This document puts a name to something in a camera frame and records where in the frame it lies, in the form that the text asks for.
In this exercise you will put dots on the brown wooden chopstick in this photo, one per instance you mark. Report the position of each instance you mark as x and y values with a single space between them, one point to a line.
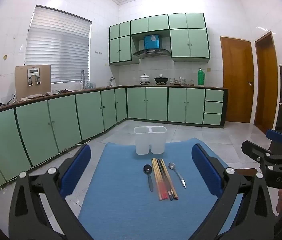
169 178

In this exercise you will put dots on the white two-compartment utensil holder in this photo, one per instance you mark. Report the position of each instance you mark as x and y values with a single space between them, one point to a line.
142 145

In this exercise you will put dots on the light wooden red-end chopstick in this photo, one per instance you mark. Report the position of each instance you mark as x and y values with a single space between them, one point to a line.
159 178
156 178

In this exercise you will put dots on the white cooking pot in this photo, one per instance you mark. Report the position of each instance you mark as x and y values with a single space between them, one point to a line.
145 78

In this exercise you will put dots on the red patterned chopstick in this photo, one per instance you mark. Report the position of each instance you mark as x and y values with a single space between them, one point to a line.
161 178

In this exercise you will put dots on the stainless steel spoon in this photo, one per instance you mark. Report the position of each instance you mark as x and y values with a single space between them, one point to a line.
172 166

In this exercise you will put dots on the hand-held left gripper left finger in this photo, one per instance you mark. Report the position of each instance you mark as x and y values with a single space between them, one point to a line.
77 170

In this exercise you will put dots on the glass jar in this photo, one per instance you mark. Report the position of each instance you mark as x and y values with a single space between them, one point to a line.
182 81

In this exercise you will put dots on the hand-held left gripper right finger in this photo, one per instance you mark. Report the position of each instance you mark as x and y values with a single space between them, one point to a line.
205 170

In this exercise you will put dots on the chrome kitchen faucet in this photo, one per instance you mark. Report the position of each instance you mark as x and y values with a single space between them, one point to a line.
82 76

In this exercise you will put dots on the black wok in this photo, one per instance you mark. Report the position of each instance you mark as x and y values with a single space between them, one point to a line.
161 80

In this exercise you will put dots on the brown wooden door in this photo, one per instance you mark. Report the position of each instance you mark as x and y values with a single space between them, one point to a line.
267 92
235 80

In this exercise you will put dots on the green thermos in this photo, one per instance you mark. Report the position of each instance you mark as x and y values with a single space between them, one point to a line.
201 78

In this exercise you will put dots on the range hood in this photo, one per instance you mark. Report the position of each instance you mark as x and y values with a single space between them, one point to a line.
152 52

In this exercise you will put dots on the black spoon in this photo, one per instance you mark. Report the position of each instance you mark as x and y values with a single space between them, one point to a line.
147 169

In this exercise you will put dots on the stack of glass bowls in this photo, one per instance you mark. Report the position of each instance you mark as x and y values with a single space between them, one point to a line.
172 81

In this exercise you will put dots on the dark cloth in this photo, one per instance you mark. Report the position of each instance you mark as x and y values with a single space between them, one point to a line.
61 91

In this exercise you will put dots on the green upper wall cabinets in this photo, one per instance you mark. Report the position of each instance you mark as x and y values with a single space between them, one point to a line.
198 42

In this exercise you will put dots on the white window blind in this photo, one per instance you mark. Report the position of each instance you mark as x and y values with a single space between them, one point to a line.
61 50

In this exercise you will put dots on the green base cabinet with drawers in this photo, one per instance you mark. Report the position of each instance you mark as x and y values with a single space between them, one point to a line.
178 105

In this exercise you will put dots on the small pump bottle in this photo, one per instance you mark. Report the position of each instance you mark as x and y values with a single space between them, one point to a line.
13 98

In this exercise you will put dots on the brown water dispenser box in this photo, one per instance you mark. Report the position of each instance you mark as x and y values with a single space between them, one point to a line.
21 85

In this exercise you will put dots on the long green base cabinet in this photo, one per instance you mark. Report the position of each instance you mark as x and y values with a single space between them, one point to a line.
63 122

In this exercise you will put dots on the blue table mat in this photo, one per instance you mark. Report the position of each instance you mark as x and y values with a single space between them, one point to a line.
121 205

